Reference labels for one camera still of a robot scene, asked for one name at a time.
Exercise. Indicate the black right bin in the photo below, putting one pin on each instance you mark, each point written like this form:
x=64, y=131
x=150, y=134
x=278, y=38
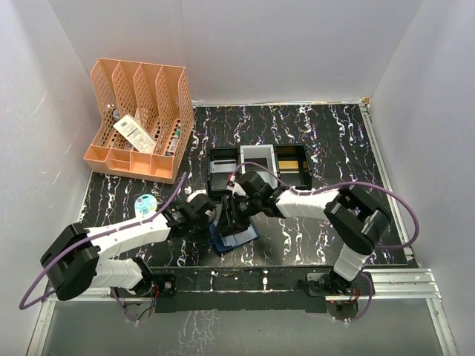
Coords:
x=302, y=180

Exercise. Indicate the blue card holder wallet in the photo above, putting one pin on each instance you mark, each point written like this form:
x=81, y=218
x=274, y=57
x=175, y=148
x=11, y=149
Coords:
x=231, y=242

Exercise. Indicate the round teal tape roll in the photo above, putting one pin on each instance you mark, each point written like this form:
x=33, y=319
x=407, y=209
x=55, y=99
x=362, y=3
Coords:
x=145, y=205

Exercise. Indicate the black bin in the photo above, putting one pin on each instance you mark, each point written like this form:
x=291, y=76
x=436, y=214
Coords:
x=302, y=180
x=216, y=183

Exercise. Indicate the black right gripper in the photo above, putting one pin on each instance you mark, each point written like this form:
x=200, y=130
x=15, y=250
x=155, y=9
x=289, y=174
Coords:
x=229, y=211

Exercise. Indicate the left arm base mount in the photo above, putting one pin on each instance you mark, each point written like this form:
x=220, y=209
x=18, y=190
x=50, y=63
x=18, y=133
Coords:
x=159, y=289

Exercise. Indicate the white middle bin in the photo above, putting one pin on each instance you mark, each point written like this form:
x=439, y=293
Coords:
x=256, y=151

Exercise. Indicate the orange plastic file organizer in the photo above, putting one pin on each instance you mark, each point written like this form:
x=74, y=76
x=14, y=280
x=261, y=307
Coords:
x=147, y=119

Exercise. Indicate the silver card in bin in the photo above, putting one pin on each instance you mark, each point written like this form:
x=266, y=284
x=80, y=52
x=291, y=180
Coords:
x=223, y=166

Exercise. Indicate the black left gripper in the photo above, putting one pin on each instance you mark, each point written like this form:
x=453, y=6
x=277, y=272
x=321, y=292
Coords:
x=206, y=228

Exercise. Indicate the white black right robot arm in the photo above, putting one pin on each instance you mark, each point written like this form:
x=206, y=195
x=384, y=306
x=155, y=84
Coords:
x=357, y=218

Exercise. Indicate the gold card in bin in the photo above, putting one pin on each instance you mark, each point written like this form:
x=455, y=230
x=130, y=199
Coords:
x=288, y=166

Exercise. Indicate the black left bin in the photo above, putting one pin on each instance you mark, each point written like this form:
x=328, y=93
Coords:
x=216, y=183

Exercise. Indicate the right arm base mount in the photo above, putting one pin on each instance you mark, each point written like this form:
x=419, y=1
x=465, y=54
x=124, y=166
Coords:
x=328, y=284

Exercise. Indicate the black card in bin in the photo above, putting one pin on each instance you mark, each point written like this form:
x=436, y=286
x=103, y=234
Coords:
x=261, y=161

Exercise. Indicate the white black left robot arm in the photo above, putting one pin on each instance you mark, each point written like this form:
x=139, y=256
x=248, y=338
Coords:
x=81, y=258

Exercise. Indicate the white labelled paper packet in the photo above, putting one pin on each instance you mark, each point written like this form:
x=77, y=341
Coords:
x=135, y=134

